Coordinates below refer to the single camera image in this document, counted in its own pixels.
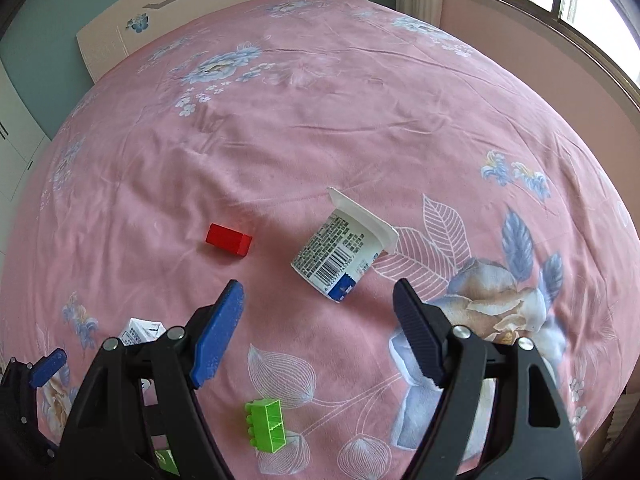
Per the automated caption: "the small white carton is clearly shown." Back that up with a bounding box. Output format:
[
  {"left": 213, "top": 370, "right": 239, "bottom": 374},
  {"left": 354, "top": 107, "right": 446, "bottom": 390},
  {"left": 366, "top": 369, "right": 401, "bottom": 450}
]
[{"left": 119, "top": 318, "right": 166, "bottom": 346}]

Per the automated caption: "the green toy brick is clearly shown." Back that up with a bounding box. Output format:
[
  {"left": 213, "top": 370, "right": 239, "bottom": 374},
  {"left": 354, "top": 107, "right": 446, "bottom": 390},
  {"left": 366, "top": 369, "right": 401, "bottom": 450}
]
[{"left": 244, "top": 398, "right": 286, "bottom": 453}]

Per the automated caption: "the red toy block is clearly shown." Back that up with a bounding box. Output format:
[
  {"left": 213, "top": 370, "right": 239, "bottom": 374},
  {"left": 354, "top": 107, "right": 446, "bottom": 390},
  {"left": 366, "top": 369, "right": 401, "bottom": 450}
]
[{"left": 205, "top": 223, "right": 253, "bottom": 257}]

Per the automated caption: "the white yogurt cup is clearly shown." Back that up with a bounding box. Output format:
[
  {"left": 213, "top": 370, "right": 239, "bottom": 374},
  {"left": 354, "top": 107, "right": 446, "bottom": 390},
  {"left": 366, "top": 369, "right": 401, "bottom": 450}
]
[{"left": 291, "top": 188, "right": 399, "bottom": 302}]

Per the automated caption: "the green wooden block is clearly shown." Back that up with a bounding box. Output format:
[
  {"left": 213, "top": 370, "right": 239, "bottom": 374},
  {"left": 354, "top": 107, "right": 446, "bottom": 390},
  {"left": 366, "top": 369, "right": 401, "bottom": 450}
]
[{"left": 155, "top": 448, "right": 179, "bottom": 476}]

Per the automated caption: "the pink floral bed sheet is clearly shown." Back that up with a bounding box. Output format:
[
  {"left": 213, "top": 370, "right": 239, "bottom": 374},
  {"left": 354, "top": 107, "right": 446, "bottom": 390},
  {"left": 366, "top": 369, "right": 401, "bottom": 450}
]
[{"left": 1, "top": 0, "right": 639, "bottom": 479}]

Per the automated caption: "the white wardrobe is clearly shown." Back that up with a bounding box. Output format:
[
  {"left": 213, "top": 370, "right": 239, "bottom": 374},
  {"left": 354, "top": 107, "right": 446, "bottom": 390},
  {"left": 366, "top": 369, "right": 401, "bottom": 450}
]
[{"left": 0, "top": 66, "right": 50, "bottom": 254}]

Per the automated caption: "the cream wooden headboard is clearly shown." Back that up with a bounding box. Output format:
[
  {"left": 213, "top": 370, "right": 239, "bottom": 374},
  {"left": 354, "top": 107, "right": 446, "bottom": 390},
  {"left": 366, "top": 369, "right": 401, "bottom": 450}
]
[{"left": 75, "top": 0, "right": 330, "bottom": 84}]

